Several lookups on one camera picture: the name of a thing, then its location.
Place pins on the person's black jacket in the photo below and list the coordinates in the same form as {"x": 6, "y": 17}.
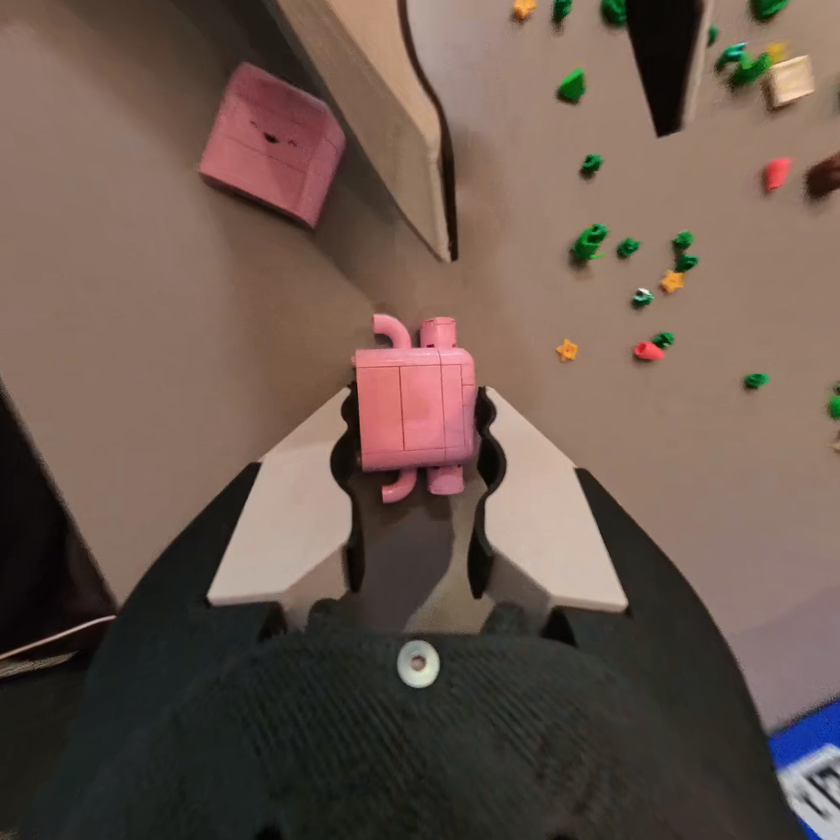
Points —
{"x": 39, "y": 558}

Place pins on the pink brick block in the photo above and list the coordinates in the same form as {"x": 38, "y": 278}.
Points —
{"x": 243, "y": 92}

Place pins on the yellow star piece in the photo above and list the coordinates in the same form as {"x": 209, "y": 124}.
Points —
{"x": 672, "y": 282}
{"x": 776, "y": 52}
{"x": 568, "y": 350}
{"x": 523, "y": 8}

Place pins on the coral cone piece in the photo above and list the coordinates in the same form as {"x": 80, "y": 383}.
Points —
{"x": 648, "y": 352}
{"x": 776, "y": 174}

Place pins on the brown round brick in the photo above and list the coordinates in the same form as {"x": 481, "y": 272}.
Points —
{"x": 823, "y": 177}

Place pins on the pink brick animal body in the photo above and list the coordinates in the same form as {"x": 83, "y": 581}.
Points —
{"x": 413, "y": 407}

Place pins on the scattered small green clips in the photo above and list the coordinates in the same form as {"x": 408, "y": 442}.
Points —
{"x": 628, "y": 247}

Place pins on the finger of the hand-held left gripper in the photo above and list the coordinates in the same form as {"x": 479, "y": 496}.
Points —
{"x": 367, "y": 65}
{"x": 666, "y": 52}

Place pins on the green dome piece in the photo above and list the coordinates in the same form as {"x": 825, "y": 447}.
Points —
{"x": 572, "y": 86}

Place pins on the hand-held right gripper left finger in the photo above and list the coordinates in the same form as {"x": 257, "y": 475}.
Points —
{"x": 282, "y": 525}

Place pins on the pink smiley face tile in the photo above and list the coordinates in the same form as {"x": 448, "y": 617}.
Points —
{"x": 295, "y": 154}

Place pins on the green round plate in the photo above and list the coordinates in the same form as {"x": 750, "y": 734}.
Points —
{"x": 769, "y": 6}
{"x": 613, "y": 10}

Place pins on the white square tile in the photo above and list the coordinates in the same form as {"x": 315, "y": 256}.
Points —
{"x": 787, "y": 82}

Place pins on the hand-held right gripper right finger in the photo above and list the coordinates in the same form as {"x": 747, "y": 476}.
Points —
{"x": 551, "y": 531}

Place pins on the green spiky leaf piece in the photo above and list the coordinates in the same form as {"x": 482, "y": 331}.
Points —
{"x": 751, "y": 71}
{"x": 587, "y": 244}

